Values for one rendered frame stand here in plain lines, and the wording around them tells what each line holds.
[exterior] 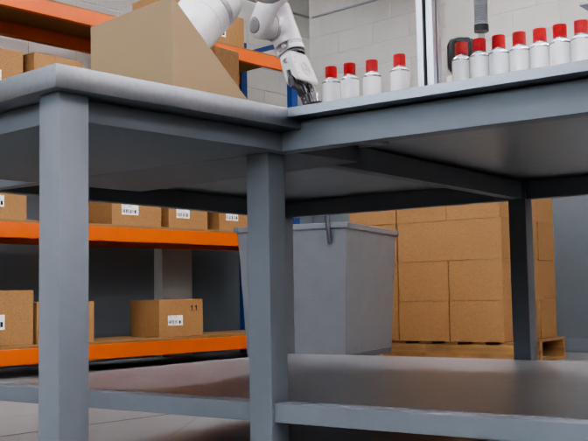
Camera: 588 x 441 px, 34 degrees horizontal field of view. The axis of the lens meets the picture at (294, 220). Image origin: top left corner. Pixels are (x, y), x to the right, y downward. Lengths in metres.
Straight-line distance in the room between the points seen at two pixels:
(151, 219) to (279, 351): 4.45
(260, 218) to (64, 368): 0.62
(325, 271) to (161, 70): 2.89
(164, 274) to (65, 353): 5.74
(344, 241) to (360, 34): 4.14
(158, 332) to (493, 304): 2.20
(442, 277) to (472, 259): 0.24
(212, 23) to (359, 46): 6.47
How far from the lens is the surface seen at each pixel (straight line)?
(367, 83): 2.64
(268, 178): 2.04
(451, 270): 6.03
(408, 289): 6.18
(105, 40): 2.16
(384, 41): 8.43
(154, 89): 1.75
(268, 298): 2.02
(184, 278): 7.47
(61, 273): 1.62
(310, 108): 1.95
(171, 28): 1.96
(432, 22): 2.41
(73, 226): 1.63
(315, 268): 4.76
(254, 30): 2.80
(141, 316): 6.61
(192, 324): 6.67
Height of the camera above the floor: 0.44
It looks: 4 degrees up
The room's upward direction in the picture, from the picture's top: 1 degrees counter-clockwise
